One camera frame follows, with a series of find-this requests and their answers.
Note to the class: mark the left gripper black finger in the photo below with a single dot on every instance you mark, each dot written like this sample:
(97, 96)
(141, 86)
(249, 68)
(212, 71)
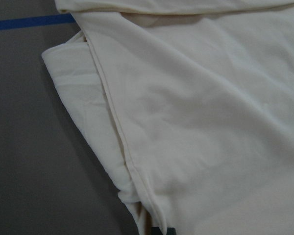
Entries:
(158, 229)

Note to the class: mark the cream long-sleeve printed shirt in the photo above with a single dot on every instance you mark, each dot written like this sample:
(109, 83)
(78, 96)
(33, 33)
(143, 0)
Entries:
(189, 107)

